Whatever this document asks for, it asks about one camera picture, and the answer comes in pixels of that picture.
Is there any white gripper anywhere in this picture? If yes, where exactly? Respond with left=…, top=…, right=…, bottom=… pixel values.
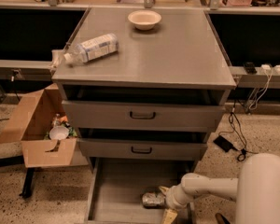
left=159, top=185, right=188, bottom=224

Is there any green silver 7up can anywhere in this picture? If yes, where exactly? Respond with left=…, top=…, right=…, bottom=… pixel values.
left=142, top=192, right=165, bottom=208

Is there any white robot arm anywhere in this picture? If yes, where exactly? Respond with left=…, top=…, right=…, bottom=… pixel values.
left=161, top=153, right=280, bottom=224

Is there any grey bottom drawer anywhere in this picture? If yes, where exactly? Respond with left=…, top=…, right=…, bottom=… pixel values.
left=84, top=158, right=191, bottom=224

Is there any grey drawer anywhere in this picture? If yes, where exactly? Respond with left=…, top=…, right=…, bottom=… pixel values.
left=63, top=101, right=225, bottom=133
left=84, top=158, right=191, bottom=224
left=78, top=138, right=207, bottom=161

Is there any grey middle drawer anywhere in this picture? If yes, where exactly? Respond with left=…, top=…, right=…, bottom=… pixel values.
left=78, top=138, right=207, bottom=161

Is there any grey metal drawer cabinet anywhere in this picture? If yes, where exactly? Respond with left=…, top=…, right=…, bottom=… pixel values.
left=51, top=7, right=237, bottom=224

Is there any grey top drawer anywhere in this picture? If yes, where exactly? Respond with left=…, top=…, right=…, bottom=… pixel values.
left=63, top=101, right=225, bottom=133

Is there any black power adapter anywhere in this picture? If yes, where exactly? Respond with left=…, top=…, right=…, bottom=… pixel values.
left=214, top=135, right=233, bottom=152

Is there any white bowl in box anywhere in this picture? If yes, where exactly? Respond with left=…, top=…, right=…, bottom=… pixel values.
left=49, top=126, right=69, bottom=140

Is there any black table leg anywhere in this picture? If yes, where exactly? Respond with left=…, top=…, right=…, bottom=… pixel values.
left=20, top=168, right=35, bottom=199

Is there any brown cardboard box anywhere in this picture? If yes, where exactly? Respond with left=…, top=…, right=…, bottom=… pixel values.
left=0, top=84, right=88, bottom=168

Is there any clear plastic water bottle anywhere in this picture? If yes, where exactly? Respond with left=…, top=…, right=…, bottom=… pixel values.
left=64, top=33, right=119, bottom=64

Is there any white ceramic bowl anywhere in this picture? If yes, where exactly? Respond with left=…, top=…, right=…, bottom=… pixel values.
left=128, top=10, right=161, bottom=31

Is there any black floor cable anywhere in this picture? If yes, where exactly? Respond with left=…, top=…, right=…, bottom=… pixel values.
left=217, top=100, right=259, bottom=163

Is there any black device on rail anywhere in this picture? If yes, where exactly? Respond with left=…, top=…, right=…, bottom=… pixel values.
left=243, top=62, right=257, bottom=75

